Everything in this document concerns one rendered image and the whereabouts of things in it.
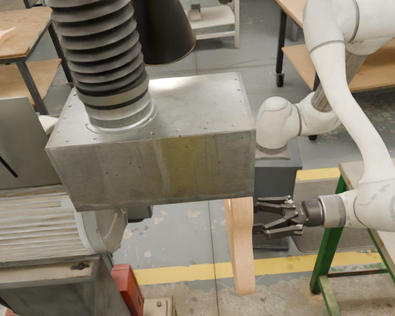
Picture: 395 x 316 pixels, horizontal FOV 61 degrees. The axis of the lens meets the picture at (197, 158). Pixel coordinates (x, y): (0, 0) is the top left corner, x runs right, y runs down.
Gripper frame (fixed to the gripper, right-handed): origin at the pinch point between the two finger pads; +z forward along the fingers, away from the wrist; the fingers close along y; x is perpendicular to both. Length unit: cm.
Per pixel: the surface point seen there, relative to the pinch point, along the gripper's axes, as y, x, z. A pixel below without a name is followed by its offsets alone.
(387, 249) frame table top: -4.1, -13.4, -40.3
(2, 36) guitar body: 198, 13, 154
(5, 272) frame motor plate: -15, 6, 59
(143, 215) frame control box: 14.8, -9.1, 31.8
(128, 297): 10, -48, 45
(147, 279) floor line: 54, -99, 51
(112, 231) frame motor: -16.2, 17.0, 30.5
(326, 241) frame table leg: 32, -52, -40
